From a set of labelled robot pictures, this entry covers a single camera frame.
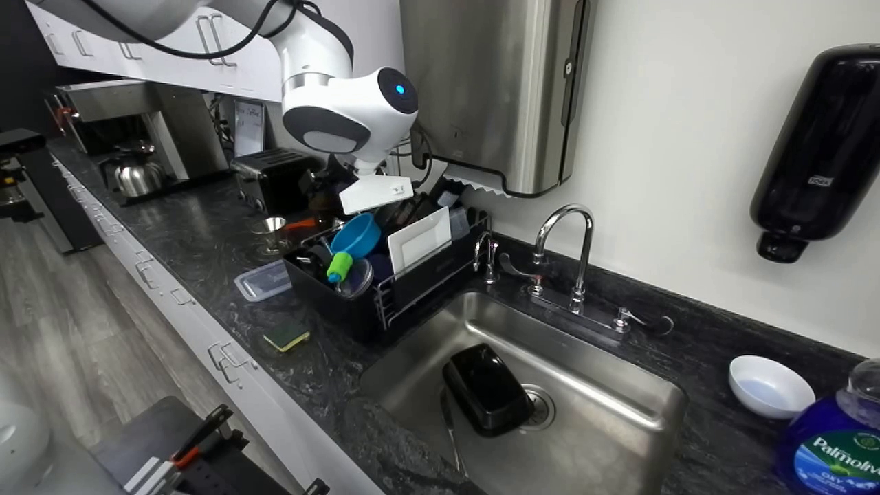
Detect steel coffee maker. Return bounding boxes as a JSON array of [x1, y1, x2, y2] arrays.
[[52, 79, 230, 200]]

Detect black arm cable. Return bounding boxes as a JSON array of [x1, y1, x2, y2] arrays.
[[79, 0, 310, 62]]

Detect steel coffee carafe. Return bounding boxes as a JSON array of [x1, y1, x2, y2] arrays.
[[105, 139, 173, 200]]

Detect clear plastic food container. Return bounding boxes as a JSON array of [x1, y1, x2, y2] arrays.
[[230, 259, 296, 304]]

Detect white upper cabinet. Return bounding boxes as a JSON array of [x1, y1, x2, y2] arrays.
[[24, 0, 285, 105]]

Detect black plastic container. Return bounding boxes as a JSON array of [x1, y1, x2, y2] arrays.
[[441, 341, 540, 439]]

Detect light blue plastic bowl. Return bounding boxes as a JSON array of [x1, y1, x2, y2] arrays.
[[328, 211, 386, 260]]

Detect stainless steel sink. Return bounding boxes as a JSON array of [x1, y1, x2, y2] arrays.
[[360, 286, 684, 495]]

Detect white plate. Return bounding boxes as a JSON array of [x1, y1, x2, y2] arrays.
[[386, 205, 453, 277]]

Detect small white bowl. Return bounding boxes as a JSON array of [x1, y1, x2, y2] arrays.
[[725, 351, 820, 421]]

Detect black perforated work table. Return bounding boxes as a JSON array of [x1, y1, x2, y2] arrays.
[[91, 392, 296, 495]]

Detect white lower cabinets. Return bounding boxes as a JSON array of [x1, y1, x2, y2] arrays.
[[50, 154, 387, 495]]

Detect blue dish soap bottle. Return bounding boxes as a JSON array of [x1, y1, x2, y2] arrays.
[[779, 354, 880, 495]]

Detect chrome faucet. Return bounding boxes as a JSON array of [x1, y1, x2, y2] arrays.
[[470, 202, 677, 345]]

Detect red handled tool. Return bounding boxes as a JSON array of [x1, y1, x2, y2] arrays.
[[149, 402, 237, 495]]

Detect black wall soap dispenser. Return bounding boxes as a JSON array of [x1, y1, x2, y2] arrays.
[[747, 40, 880, 263]]

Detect green yellow sponge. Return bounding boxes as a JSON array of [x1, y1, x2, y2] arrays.
[[262, 319, 314, 354]]

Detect black dish rack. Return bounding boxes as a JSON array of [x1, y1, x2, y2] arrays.
[[284, 176, 492, 345]]

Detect clear drinking glass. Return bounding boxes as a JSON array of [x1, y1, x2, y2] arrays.
[[332, 259, 377, 300]]

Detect steel paper towel dispenser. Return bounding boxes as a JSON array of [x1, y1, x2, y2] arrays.
[[398, 0, 589, 197]]

